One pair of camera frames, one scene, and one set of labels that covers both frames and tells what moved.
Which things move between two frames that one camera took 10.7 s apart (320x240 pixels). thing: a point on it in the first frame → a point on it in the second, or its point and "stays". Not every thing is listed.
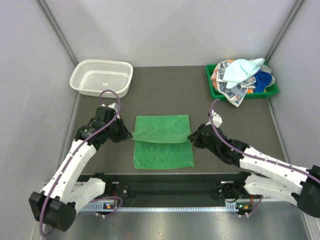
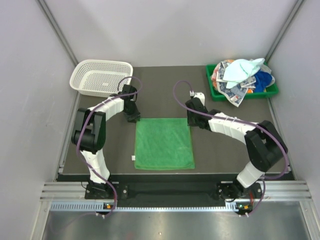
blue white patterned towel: [235, 94] stays
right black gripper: [195, 138] → [190, 122]
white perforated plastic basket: [91, 77] stays
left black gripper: [125, 134] → [135, 115]
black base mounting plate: [152, 191] stays
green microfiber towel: [161, 141] stays
